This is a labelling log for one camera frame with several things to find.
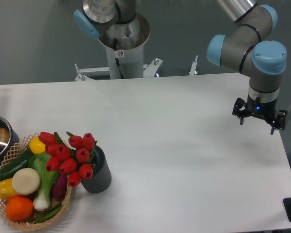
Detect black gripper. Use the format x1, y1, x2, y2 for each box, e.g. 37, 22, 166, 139
232, 96, 288, 135

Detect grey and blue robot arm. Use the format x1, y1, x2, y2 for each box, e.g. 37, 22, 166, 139
207, 0, 288, 133

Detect dark grey ribbed vase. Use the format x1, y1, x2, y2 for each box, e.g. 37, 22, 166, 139
81, 146, 112, 194

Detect red tulip bouquet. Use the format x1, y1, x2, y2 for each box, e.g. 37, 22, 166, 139
39, 132, 98, 187

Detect purple sweet potato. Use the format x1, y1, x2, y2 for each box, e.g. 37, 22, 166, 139
51, 174, 67, 200

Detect green bean pods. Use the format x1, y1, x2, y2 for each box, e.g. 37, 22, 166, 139
33, 202, 63, 223

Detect yellow lemon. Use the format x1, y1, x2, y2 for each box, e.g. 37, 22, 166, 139
29, 136, 46, 155

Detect green bok choy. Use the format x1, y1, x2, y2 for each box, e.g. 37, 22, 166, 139
32, 152, 59, 211

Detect woven wicker basket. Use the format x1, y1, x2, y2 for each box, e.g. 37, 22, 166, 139
0, 132, 74, 232

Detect beige round bun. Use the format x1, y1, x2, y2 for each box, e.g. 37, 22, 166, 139
12, 168, 40, 195

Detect orange fruit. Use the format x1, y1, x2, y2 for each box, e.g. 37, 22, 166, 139
5, 196, 33, 221

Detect green cucumber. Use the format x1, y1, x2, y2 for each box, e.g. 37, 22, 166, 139
0, 148, 34, 182

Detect yellow bell pepper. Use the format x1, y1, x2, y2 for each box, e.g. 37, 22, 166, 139
0, 178, 19, 201

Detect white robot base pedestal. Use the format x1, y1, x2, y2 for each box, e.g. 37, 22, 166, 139
73, 0, 151, 80

